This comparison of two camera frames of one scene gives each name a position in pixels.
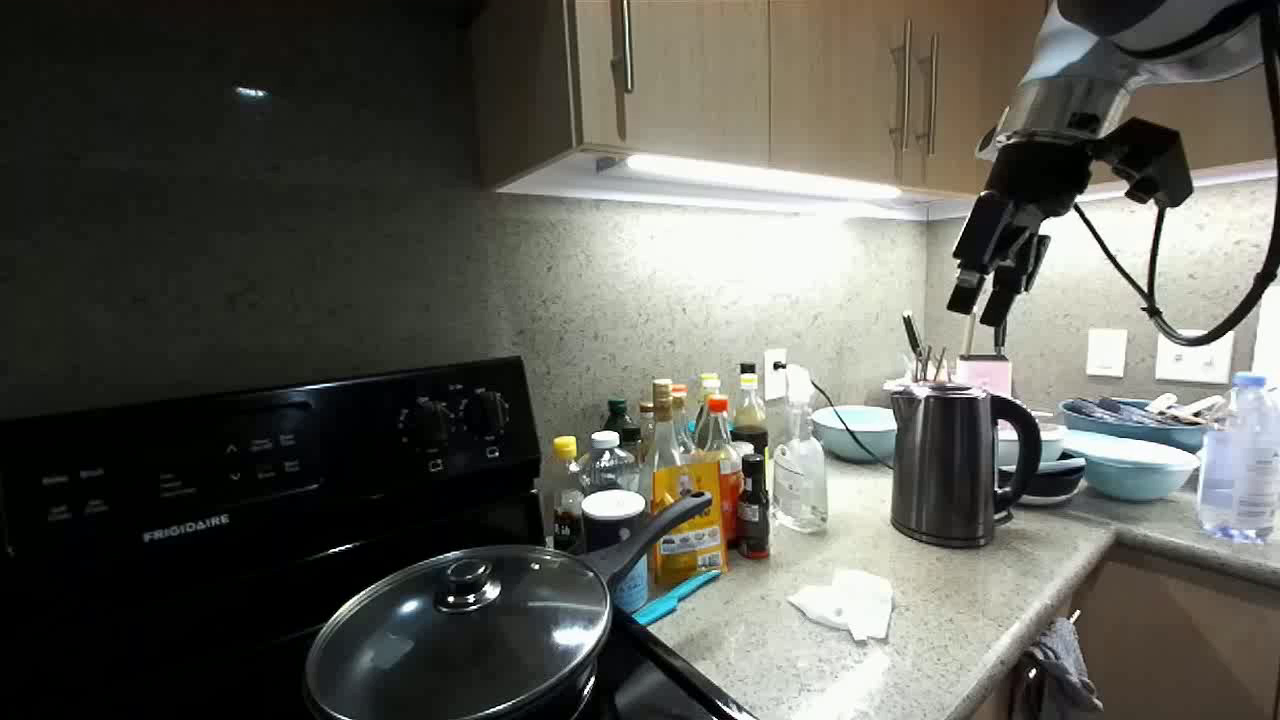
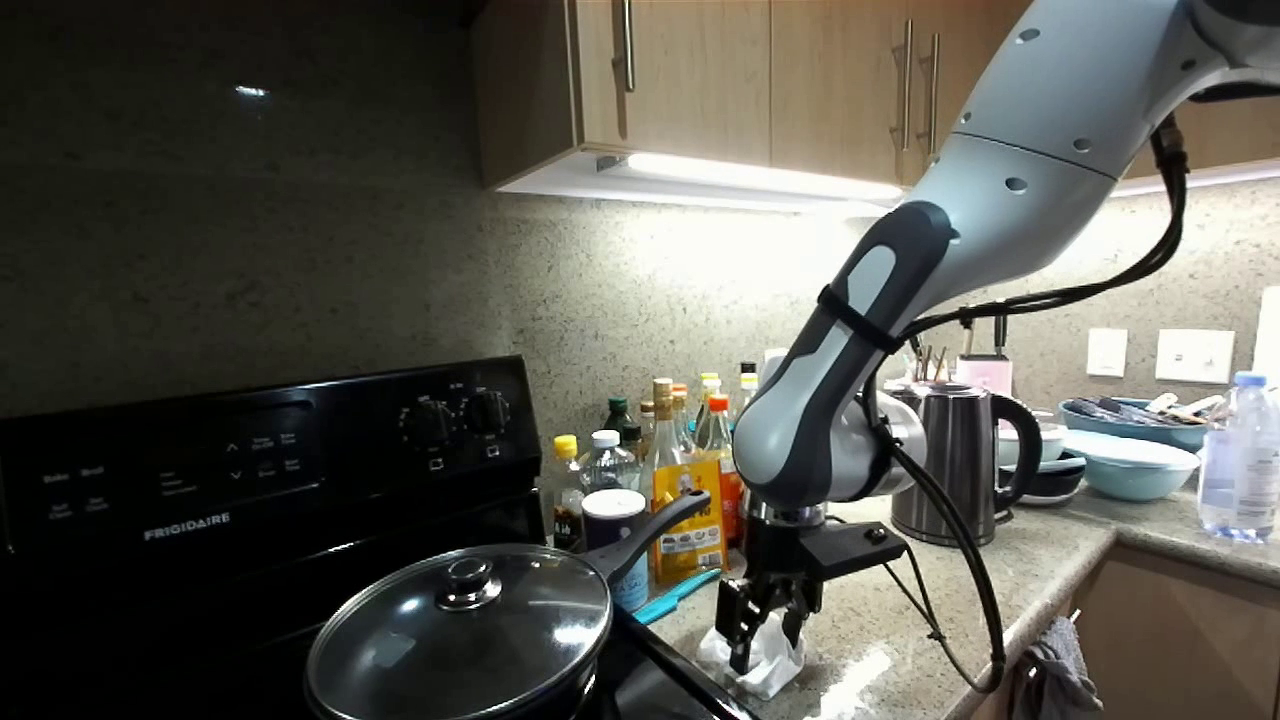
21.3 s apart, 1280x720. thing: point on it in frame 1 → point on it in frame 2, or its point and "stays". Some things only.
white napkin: (856, 600) → (774, 652)
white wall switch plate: (1211, 361) stays
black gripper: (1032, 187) → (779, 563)
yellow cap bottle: (564, 496) stays
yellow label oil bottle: (697, 552) stays
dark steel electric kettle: (943, 460) stays
